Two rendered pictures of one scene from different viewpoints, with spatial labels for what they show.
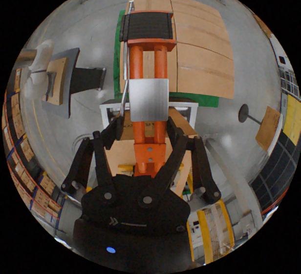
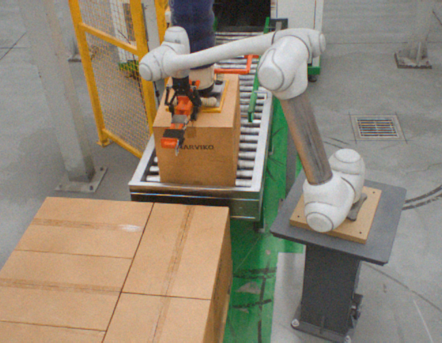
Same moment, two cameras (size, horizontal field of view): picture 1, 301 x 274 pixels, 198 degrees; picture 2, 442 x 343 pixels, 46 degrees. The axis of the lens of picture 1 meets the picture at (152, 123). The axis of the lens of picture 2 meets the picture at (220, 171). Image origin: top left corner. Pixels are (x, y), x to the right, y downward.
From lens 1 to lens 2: 225 cm
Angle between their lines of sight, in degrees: 29
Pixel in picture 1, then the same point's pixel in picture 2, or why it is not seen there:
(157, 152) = (180, 107)
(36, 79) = not seen: hidden behind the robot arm
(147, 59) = (183, 236)
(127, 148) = (206, 122)
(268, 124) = not seen: outside the picture
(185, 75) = (136, 218)
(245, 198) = (48, 18)
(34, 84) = not seen: hidden behind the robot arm
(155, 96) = (176, 119)
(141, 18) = (174, 135)
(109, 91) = (286, 279)
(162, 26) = (167, 132)
